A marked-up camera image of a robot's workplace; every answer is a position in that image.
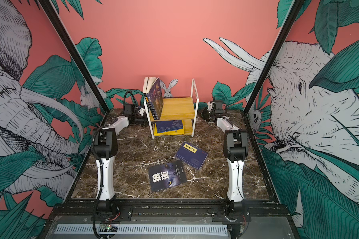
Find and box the wooden shelf with white frame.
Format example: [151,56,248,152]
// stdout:
[142,77,199,139]

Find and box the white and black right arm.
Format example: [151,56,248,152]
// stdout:
[201,101,248,212]

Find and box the black book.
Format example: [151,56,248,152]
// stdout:
[143,77,158,120]
[149,160,187,192]

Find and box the dark book with portrait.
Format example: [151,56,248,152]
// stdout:
[149,77,164,120]

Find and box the dark blue book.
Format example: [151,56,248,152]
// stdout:
[156,120,183,133]
[175,142,208,170]

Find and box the white slotted cable duct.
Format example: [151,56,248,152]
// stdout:
[53,224,228,236]

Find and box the yellow book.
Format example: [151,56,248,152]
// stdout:
[154,126,184,136]

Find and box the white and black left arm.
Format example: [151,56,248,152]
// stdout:
[91,104,148,213]

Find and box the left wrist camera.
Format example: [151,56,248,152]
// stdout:
[138,107,146,116]

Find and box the black frame post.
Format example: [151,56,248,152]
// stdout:
[243,0,304,115]
[38,0,110,114]

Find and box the black book standing on shelf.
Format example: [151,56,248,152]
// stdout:
[143,77,158,120]

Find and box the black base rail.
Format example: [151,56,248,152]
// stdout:
[48,199,291,221]

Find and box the black right frame post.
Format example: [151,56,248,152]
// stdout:
[243,0,304,115]

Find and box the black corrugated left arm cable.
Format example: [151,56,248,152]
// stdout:
[123,91,138,107]

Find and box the black left frame post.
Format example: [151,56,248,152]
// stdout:
[38,0,110,114]

